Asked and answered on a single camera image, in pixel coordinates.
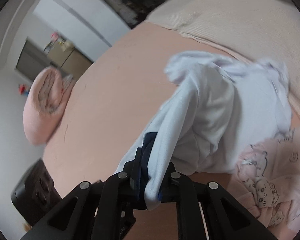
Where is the pink bed sheet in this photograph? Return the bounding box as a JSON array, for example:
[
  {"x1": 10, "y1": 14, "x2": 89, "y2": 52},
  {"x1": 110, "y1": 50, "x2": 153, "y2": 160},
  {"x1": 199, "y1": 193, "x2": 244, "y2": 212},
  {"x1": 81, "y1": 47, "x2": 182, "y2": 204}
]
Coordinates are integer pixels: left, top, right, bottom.
[{"x1": 43, "y1": 21, "x2": 300, "y2": 240}]

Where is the white navy-trimmed shirt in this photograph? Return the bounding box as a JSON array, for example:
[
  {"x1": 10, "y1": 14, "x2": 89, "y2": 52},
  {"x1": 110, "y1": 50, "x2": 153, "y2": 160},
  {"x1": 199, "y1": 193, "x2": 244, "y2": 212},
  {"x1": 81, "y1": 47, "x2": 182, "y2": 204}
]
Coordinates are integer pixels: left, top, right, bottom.
[{"x1": 117, "y1": 51, "x2": 292, "y2": 210}]

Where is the pink cartoon print pajamas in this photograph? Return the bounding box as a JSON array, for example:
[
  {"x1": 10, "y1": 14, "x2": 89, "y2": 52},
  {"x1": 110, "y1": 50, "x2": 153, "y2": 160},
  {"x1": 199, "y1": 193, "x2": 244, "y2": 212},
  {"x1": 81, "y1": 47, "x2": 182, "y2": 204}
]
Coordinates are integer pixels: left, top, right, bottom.
[{"x1": 228, "y1": 127, "x2": 300, "y2": 231}]

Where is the beige waffle pillow cover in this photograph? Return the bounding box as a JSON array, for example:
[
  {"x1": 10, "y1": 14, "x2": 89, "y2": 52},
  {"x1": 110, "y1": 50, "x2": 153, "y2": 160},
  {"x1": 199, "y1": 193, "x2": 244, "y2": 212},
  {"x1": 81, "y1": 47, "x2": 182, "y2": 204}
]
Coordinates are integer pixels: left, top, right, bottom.
[{"x1": 144, "y1": 0, "x2": 300, "y2": 131}]

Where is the wooden cabinet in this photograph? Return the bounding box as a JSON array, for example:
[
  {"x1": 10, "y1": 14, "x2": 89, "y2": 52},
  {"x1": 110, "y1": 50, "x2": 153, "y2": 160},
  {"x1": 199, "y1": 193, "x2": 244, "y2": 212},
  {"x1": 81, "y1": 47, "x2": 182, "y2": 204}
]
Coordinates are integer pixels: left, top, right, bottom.
[{"x1": 44, "y1": 40, "x2": 93, "y2": 80}]

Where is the rolled pink quilt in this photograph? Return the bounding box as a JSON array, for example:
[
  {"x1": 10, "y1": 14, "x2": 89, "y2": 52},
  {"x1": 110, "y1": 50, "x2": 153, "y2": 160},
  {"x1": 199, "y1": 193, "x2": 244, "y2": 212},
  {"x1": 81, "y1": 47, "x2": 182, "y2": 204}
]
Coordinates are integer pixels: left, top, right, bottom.
[{"x1": 23, "y1": 67, "x2": 76, "y2": 145}]

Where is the white wardrobe door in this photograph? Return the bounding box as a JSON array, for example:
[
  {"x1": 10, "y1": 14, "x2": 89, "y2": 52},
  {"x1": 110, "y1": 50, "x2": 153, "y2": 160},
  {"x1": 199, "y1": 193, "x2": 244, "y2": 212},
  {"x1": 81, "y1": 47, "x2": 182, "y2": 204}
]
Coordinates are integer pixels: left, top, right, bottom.
[{"x1": 33, "y1": 0, "x2": 130, "y2": 62}]

